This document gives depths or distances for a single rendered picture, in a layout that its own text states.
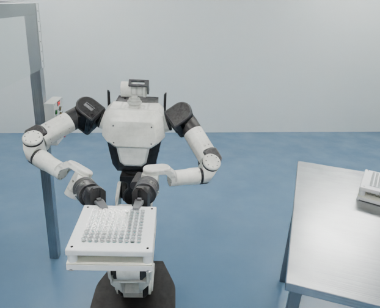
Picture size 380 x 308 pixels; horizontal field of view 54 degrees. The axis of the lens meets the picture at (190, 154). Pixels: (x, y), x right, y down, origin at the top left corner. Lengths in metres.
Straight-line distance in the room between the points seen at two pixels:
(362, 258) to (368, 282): 0.13
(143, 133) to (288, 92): 4.00
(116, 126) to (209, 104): 3.57
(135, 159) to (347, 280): 0.97
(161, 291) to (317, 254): 1.04
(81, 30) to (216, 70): 1.76
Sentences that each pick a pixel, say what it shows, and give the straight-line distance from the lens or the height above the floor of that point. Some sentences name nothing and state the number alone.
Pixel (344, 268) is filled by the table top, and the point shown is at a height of 0.86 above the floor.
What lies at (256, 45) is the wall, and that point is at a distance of 5.13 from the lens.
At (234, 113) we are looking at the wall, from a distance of 5.24.
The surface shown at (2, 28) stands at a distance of 1.86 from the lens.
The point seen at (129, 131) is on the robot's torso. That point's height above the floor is 1.17.
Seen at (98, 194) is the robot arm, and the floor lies 1.07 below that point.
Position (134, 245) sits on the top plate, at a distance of 1.10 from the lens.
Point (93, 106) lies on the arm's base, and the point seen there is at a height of 1.25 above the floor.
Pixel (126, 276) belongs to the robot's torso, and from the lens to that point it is 1.75.
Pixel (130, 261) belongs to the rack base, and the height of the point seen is 1.00.
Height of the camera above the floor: 1.70
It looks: 23 degrees down
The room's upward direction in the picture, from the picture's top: 4 degrees clockwise
